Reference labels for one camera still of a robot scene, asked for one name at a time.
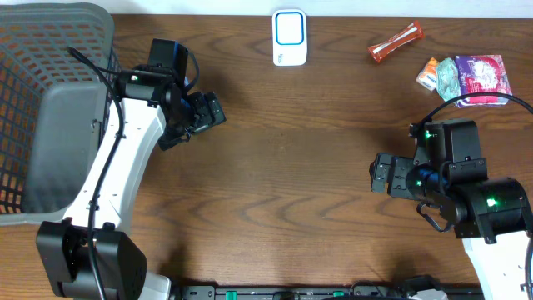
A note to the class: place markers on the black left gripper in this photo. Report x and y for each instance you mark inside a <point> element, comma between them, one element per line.
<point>204,117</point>

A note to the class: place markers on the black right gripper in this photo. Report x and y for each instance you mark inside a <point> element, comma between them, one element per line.
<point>397,177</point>

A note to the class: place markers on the teal green packet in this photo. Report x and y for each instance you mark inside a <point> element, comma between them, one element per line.
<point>447,86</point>

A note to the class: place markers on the small orange juice carton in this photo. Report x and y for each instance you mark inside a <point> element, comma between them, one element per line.
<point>427,77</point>

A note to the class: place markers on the floral red purple packet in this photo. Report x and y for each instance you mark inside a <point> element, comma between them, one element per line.
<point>482,74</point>

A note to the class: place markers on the orange snack bar wrapper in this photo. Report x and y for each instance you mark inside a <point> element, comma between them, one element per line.
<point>411,33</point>

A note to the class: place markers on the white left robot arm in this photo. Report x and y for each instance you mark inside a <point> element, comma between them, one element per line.
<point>89,254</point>

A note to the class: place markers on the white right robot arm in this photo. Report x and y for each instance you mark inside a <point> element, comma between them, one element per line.
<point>492,218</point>

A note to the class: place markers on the white barcode scanner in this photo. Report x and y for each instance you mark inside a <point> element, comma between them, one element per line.
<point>289,37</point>

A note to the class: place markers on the grey plastic lattice basket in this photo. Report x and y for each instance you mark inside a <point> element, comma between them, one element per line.
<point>54,109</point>

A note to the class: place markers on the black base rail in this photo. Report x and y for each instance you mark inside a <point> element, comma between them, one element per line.
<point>421,287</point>

